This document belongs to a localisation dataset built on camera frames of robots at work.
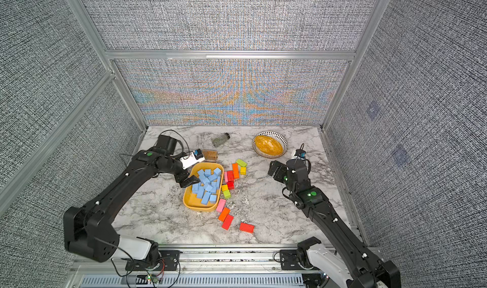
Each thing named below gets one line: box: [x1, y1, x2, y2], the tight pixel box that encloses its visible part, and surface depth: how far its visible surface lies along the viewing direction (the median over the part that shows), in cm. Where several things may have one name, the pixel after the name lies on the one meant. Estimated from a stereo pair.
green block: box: [235, 158, 248, 167], surface depth 105 cm
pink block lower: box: [216, 198, 227, 214], surface depth 87 cm
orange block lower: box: [218, 206, 231, 222], surface depth 87 cm
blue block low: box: [196, 186, 205, 199], surface depth 92 cm
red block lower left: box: [221, 214, 234, 231], surface depth 85 cm
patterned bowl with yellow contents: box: [251, 130, 288, 159], surface depth 106 cm
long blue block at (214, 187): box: [210, 181, 217, 194], surface depth 94 cm
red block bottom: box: [239, 222, 255, 234], surface depth 83 cm
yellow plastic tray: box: [182, 162, 224, 212], surface depth 90 cm
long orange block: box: [232, 163, 240, 180], surface depth 100 cm
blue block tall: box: [201, 189, 212, 205], surface depth 90 cm
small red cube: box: [227, 180, 235, 191], surface depth 94 cm
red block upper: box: [227, 170, 234, 182], surface depth 98 cm
